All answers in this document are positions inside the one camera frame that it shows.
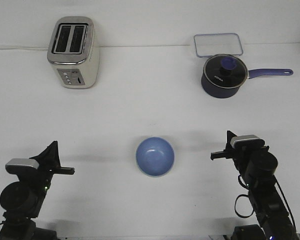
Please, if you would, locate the white toaster power cord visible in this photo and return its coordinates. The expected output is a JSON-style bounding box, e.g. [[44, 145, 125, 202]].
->
[[0, 44, 50, 51]]

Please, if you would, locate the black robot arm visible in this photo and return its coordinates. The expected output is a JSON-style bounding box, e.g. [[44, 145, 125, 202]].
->
[[0, 141, 75, 240], [210, 130, 299, 240]]

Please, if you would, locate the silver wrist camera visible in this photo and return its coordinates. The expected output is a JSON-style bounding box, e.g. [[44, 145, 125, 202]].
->
[[5, 158, 39, 175], [230, 134, 265, 149]]

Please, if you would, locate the dark blue saucepan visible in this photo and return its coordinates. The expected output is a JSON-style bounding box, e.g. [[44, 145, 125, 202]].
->
[[201, 68, 294, 99]]

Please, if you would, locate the silver two-slot toaster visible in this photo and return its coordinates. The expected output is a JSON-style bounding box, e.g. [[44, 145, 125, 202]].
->
[[47, 16, 100, 89]]

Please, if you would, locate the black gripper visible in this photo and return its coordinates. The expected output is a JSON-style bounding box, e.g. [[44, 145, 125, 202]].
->
[[16, 140, 75, 198], [210, 130, 269, 173]]

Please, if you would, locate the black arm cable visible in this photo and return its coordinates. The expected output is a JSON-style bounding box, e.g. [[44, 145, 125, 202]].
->
[[234, 174, 296, 226]]

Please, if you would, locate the glass pot lid blue knob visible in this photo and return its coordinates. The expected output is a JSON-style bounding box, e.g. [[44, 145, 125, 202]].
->
[[203, 54, 248, 89]]

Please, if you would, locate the clear plastic container lid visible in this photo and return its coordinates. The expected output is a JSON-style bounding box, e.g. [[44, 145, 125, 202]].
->
[[193, 33, 244, 58]]

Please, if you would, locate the blue bowl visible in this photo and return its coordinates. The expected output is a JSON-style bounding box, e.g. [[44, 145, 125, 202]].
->
[[135, 137, 175, 177]]

